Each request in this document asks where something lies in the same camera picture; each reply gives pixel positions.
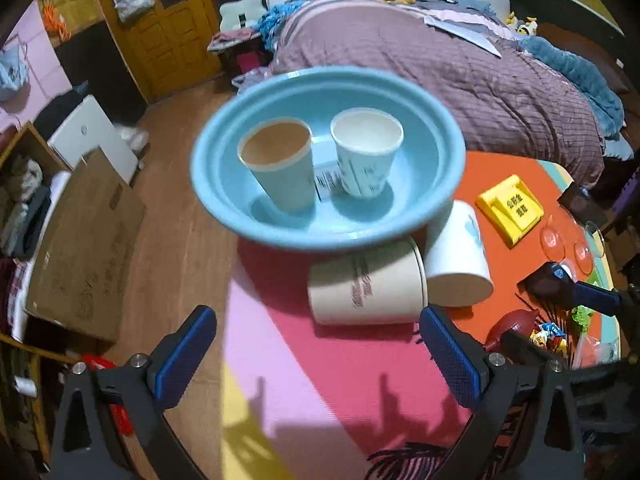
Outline wooden shelf with clothes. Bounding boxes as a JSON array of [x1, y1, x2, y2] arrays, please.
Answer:
[[0, 122, 72, 261]]

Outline small clear glass dish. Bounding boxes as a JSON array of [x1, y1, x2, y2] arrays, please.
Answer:
[[539, 214, 567, 267]]

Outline wooden door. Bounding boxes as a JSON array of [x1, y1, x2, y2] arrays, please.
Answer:
[[102, 0, 227, 106]]

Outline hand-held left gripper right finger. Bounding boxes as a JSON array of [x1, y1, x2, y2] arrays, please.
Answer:
[[419, 304, 586, 480]]

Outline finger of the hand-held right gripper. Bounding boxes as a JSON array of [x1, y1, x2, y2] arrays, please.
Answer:
[[517, 261, 623, 317], [501, 331, 568, 367]]

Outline blue plastic basin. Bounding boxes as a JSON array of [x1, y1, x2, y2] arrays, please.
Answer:
[[190, 66, 468, 253]]

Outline black bag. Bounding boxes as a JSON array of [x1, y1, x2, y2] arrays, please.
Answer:
[[32, 82, 92, 142]]

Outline orange rope bundle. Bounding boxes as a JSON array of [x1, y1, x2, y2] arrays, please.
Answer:
[[42, 2, 72, 42]]

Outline pale paper sheet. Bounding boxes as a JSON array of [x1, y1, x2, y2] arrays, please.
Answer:
[[424, 14, 502, 58]]

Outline grey-blue clothes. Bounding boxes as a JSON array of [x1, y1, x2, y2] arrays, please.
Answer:
[[414, 0, 497, 17]]

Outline light blue paper cup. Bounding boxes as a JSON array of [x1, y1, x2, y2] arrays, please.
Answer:
[[237, 117, 315, 213]]

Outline blue knitted throw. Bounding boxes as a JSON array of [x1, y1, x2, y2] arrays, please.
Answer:
[[254, 2, 303, 55]]

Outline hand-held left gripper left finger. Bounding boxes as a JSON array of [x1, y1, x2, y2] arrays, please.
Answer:
[[50, 304, 218, 480]]

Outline hanging light blue bag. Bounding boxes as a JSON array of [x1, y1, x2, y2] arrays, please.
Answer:
[[0, 42, 29, 102]]

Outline clear plastic bag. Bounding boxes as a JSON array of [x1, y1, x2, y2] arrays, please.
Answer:
[[575, 332, 621, 367]]

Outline yellow plastic sign block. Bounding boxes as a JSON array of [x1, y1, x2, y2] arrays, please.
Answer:
[[475, 174, 545, 250]]

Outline brown cardboard sheet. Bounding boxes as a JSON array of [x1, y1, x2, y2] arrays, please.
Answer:
[[25, 147, 147, 343]]

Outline white board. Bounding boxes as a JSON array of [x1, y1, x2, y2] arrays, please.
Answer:
[[47, 95, 139, 184]]

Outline beige paper cup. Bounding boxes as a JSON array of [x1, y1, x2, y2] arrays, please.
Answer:
[[307, 240, 428, 326]]

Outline blue fluffy blanket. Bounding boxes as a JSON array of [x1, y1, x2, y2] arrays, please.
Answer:
[[520, 35, 636, 161]]

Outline purple striped quilt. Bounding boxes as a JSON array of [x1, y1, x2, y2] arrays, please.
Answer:
[[235, 0, 608, 191]]

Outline white shaped chair back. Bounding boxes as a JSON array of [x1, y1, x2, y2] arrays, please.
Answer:
[[219, 0, 266, 32]]

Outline pink clothes pile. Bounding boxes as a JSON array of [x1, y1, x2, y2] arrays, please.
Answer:
[[207, 27, 263, 56]]

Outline yellow plush toy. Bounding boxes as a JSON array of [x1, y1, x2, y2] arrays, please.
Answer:
[[505, 10, 540, 39]]

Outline red plastic bag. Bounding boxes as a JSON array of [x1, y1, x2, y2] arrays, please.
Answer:
[[82, 354, 135, 436]]

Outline white paper cup grey print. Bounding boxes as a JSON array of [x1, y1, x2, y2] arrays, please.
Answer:
[[330, 109, 405, 197]]

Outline white paper cup blue print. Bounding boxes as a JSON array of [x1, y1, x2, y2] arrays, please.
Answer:
[[424, 200, 495, 308]]

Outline light blue pillow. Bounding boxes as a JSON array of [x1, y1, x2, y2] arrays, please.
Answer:
[[602, 137, 634, 161]]

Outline white plastic bag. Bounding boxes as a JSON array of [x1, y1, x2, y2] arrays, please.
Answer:
[[117, 125, 151, 154]]

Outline red rubber bulb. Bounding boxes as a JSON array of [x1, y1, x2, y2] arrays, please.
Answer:
[[482, 309, 541, 353]]

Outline candy pile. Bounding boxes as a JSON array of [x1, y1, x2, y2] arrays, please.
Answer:
[[529, 321, 569, 357]]

